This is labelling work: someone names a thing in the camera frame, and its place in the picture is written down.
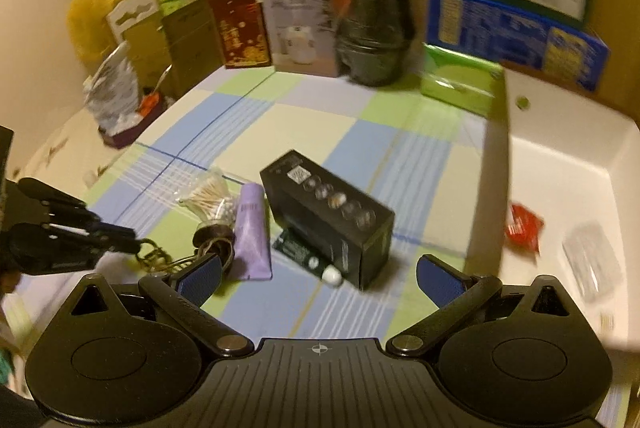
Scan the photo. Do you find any purple tube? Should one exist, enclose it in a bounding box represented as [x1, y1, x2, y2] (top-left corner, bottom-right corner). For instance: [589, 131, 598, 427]
[232, 183, 273, 283]

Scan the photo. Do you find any yellow plastic bag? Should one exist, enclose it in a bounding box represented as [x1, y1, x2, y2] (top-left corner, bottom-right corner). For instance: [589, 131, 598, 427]
[67, 0, 128, 63]

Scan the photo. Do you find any bag of cotton swabs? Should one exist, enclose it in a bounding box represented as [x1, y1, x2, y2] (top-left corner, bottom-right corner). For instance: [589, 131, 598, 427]
[175, 167, 241, 229]

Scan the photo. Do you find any dark brown scrunchie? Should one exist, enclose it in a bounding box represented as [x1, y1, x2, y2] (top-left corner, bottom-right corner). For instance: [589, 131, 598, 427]
[192, 225, 236, 279]

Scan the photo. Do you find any white humidifier box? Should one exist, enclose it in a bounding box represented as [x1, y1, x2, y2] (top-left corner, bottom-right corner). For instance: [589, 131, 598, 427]
[259, 0, 346, 78]

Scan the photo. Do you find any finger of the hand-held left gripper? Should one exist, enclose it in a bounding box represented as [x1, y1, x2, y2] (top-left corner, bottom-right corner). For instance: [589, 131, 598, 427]
[7, 224, 142, 276]
[17, 180, 140, 243]

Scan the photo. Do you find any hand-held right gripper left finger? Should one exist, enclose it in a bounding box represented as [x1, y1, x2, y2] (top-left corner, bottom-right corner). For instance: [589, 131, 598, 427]
[70, 254, 255, 357]

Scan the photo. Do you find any blue carton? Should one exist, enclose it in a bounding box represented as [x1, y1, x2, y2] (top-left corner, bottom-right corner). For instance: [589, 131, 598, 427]
[425, 0, 611, 92]

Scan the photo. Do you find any brown cardboard box white inside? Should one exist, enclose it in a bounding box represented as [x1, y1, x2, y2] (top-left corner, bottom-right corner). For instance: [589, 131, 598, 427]
[462, 68, 640, 354]

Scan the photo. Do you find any dark red octagonal box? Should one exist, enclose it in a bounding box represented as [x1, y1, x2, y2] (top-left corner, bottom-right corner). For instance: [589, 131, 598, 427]
[97, 92, 168, 151]

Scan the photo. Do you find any red snack packet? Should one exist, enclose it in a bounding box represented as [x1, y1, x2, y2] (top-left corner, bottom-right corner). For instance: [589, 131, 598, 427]
[504, 203, 546, 253]

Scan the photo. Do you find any black product box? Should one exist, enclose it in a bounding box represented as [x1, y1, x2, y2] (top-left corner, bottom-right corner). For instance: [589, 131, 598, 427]
[259, 149, 396, 292]

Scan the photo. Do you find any bronze key ring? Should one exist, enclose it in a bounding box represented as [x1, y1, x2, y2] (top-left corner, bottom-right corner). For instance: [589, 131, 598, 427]
[137, 240, 191, 273]

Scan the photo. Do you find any clear bag of white picks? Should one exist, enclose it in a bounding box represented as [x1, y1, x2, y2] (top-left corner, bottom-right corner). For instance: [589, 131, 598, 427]
[561, 223, 626, 303]

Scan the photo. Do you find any stack of black bowls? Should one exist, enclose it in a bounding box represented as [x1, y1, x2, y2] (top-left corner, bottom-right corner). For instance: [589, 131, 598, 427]
[332, 0, 426, 87]

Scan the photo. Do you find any red gift box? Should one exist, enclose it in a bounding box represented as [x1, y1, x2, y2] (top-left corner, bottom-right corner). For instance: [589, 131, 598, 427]
[207, 0, 273, 69]

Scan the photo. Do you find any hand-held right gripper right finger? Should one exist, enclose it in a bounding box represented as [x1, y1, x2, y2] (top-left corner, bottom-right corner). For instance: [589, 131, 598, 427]
[386, 254, 573, 357]

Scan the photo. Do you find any black and green tube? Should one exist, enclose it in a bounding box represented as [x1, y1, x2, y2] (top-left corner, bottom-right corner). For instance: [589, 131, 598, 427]
[272, 230, 345, 286]

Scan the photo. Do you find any green tissue pack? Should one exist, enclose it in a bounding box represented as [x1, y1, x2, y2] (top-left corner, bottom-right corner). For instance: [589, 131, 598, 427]
[420, 42, 506, 119]

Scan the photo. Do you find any carton with white top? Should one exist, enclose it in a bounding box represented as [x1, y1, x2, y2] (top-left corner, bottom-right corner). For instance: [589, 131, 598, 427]
[105, 0, 173, 93]

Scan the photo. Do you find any metal spoon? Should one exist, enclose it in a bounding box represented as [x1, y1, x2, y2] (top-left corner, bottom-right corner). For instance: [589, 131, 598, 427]
[152, 65, 176, 101]

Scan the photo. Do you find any checked tablecloth desktop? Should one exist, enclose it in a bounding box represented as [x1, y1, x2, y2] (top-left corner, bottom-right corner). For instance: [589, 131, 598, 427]
[0, 68, 506, 359]

